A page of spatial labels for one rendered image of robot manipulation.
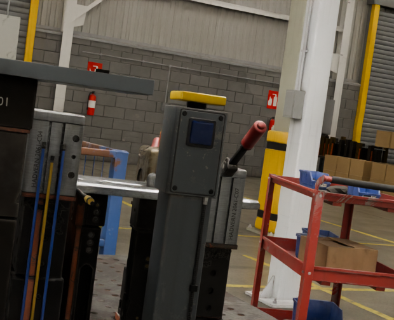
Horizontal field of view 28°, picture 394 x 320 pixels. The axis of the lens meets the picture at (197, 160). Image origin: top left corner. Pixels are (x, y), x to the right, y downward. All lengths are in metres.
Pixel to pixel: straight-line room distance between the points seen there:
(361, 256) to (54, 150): 2.42
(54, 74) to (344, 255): 2.55
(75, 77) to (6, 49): 8.51
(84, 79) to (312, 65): 4.29
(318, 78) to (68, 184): 4.15
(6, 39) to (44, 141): 8.33
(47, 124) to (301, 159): 4.12
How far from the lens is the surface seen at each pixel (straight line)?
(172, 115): 1.02
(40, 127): 1.13
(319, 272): 3.31
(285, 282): 5.28
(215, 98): 1.02
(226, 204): 1.20
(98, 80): 0.94
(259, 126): 1.09
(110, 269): 2.14
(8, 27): 9.46
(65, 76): 0.94
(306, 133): 5.18
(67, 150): 1.13
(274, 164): 8.37
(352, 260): 3.40
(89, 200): 1.06
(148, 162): 1.52
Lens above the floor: 1.13
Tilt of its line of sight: 3 degrees down
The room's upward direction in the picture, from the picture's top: 8 degrees clockwise
